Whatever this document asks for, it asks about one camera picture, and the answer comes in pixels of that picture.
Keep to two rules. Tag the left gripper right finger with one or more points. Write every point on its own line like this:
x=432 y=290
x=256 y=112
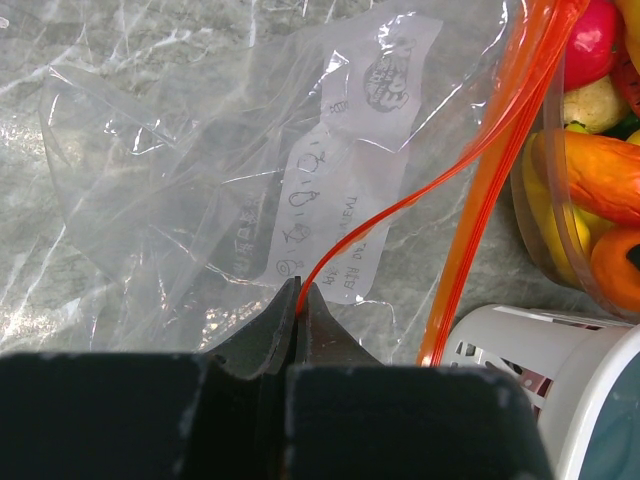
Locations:
x=366 y=420

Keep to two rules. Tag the clear orange zip top bag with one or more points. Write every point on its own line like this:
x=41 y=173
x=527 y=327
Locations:
x=339 y=154

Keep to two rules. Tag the red apple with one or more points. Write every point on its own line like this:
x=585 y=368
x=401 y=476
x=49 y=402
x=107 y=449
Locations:
x=593 y=45

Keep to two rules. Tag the orange fruit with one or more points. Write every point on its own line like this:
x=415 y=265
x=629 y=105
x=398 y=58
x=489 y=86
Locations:
x=615 y=267

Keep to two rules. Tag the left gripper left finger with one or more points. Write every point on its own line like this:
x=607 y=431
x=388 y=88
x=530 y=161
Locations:
x=210 y=415

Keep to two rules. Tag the white plastic dish basket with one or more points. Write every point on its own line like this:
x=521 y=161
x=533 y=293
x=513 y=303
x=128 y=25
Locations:
x=566 y=364

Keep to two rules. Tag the clear brown fruit bowl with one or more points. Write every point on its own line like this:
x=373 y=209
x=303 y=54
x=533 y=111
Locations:
x=548 y=119

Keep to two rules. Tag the teal plate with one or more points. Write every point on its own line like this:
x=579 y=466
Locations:
x=613 y=452

